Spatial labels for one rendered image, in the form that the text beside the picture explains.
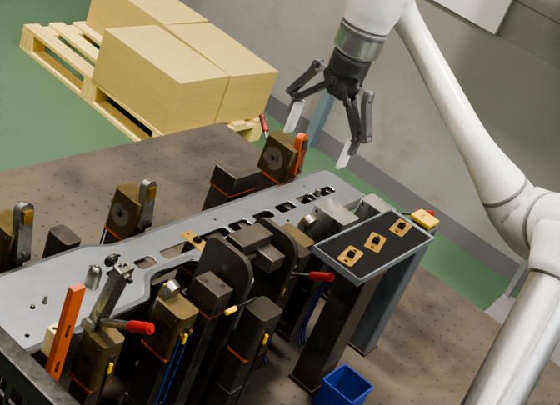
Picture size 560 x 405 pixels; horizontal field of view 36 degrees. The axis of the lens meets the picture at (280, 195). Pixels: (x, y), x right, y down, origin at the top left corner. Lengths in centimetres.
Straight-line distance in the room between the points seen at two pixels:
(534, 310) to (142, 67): 314
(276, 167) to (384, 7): 115
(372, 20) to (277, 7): 369
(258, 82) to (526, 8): 143
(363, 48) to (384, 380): 116
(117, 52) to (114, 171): 175
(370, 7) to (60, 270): 86
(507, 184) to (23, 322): 98
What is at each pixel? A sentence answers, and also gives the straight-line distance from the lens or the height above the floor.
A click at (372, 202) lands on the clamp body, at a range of 249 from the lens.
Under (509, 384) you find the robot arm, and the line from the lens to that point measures 161.
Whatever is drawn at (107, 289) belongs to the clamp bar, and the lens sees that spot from 164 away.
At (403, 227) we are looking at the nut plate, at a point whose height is 117.
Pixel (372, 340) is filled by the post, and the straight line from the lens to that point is 250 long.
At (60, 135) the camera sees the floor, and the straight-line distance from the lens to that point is 443.
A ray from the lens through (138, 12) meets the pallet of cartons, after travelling 505.
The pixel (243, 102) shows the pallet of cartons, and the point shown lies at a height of 26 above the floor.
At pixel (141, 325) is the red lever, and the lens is 162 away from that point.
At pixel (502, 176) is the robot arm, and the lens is 173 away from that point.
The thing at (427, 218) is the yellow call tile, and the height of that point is 116.
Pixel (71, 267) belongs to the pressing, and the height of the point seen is 100.
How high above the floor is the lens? 218
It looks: 29 degrees down
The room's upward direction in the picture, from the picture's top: 22 degrees clockwise
